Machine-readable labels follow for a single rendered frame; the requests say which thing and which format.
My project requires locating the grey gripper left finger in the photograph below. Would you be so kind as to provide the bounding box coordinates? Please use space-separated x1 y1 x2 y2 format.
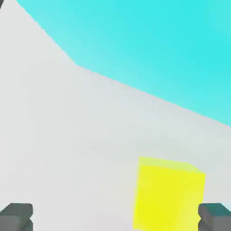
0 203 34 231

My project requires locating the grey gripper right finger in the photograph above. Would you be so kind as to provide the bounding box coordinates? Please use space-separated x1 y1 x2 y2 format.
198 203 231 231

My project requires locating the small yellow cube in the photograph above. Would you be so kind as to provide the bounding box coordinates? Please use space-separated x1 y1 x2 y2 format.
133 156 207 231

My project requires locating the large cyan box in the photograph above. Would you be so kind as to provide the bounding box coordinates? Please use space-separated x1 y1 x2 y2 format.
16 0 231 128

